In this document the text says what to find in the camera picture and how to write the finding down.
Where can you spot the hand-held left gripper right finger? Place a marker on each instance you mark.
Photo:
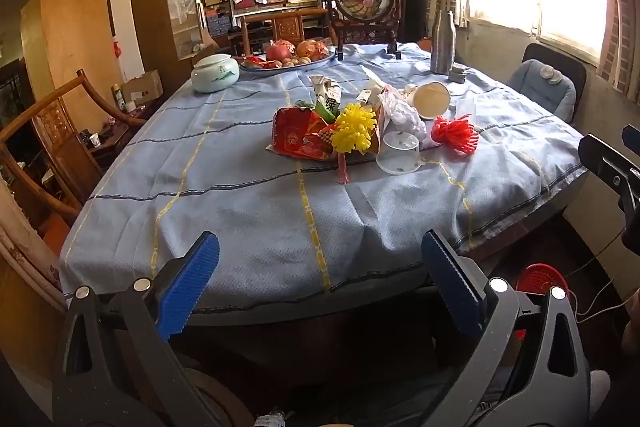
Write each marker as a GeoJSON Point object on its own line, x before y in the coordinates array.
{"type": "Point", "coordinates": [450, 282]}

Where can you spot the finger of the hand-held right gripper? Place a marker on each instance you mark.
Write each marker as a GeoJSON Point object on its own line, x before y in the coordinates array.
{"type": "Point", "coordinates": [607, 167]}
{"type": "Point", "coordinates": [633, 136]}

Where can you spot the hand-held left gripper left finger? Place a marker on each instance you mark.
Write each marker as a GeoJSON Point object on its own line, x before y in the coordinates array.
{"type": "Point", "coordinates": [187, 287]}

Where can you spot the red plastic basket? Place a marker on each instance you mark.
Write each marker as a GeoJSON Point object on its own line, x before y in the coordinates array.
{"type": "Point", "coordinates": [540, 279]}

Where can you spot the white crinkled plastic bag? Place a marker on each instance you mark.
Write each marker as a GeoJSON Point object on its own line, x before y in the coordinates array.
{"type": "Point", "coordinates": [402, 117]}

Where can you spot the blue cushioned metal chair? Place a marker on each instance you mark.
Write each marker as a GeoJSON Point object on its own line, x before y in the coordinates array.
{"type": "Point", "coordinates": [542, 84]}

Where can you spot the blue striped tablecloth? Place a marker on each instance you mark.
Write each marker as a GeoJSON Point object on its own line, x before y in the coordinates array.
{"type": "Point", "coordinates": [225, 187]}

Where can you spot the clear plastic cup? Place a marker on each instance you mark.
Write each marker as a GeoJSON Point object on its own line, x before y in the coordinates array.
{"type": "Point", "coordinates": [397, 152]}

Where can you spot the red ribbon pompom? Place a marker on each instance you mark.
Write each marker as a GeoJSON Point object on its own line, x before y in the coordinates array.
{"type": "Point", "coordinates": [455, 134]}

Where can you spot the white shoe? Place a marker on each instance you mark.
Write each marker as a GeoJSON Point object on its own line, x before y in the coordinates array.
{"type": "Point", "coordinates": [600, 387]}

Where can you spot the pink ribbon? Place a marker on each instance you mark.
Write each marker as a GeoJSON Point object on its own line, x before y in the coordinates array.
{"type": "Point", "coordinates": [343, 169]}

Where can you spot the small grey lid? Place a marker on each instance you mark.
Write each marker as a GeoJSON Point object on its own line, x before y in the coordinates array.
{"type": "Point", "coordinates": [457, 74]}

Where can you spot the yellow ribbon pompom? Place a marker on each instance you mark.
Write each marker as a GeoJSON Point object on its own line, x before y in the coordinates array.
{"type": "Point", "coordinates": [354, 129]}

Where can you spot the white paper cup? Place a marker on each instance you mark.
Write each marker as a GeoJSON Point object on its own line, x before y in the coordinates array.
{"type": "Point", "coordinates": [430, 102]}

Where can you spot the red brown cardboard packaging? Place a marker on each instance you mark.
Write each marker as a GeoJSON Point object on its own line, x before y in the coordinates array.
{"type": "Point", "coordinates": [297, 134]}

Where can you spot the curved wooden armchair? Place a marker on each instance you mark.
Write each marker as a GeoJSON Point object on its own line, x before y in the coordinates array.
{"type": "Point", "coordinates": [60, 142]}

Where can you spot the metal bottle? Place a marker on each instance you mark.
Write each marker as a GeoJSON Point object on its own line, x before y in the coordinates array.
{"type": "Point", "coordinates": [442, 47]}

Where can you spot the cardboard box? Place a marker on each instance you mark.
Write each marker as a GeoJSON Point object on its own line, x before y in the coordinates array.
{"type": "Point", "coordinates": [142, 87]}

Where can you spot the celadon lidded jar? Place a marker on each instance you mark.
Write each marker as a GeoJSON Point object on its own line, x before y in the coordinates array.
{"type": "Point", "coordinates": [215, 74]}

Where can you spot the orange seat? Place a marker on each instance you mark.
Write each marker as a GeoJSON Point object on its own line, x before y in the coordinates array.
{"type": "Point", "coordinates": [424, 45]}

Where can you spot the crumpled white paper carton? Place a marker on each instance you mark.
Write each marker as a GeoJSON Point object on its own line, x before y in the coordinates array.
{"type": "Point", "coordinates": [327, 92]}

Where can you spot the silver fruit tray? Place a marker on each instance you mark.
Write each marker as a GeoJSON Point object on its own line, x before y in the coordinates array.
{"type": "Point", "coordinates": [322, 58]}

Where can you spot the plain wooden wardrobe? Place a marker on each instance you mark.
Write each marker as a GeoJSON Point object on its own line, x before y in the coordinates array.
{"type": "Point", "coordinates": [70, 52]}

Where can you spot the tall glass door cabinet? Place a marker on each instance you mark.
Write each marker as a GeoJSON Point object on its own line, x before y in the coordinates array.
{"type": "Point", "coordinates": [160, 22]}

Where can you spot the carved wooden chair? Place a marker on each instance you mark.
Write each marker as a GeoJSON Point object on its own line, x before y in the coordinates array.
{"type": "Point", "coordinates": [287, 24]}

